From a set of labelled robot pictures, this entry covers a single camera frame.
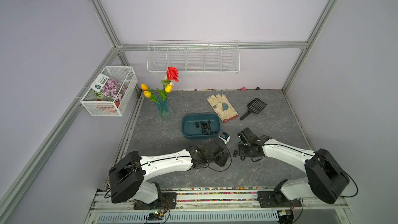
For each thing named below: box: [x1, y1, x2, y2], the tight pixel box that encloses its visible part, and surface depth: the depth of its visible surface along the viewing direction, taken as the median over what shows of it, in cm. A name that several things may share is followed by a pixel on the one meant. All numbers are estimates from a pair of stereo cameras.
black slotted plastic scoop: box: [239, 97, 267, 121], surface depth 113 cm
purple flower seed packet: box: [90, 73, 129, 103], surface depth 75 cm
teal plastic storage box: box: [181, 113, 221, 139], surface depth 101 cm
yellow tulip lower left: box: [143, 90, 152, 98], surface depth 80 cm
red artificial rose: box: [166, 66, 180, 82], surface depth 78 cm
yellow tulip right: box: [164, 84, 173, 93], surface depth 84 cm
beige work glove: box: [207, 93, 239, 123], surface depth 111 cm
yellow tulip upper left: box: [140, 83, 149, 91], surface depth 83 cm
